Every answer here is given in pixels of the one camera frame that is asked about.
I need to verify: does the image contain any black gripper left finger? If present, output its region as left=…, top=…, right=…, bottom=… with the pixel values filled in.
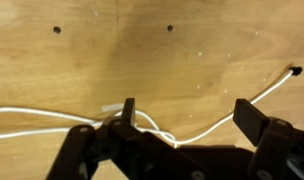
left=46, top=97, right=206, bottom=180

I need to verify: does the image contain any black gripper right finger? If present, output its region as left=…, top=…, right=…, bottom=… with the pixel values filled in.
left=232, top=98, right=304, bottom=180

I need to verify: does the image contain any white rope with black tip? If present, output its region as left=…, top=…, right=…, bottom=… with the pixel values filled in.
left=0, top=65, right=304, bottom=149

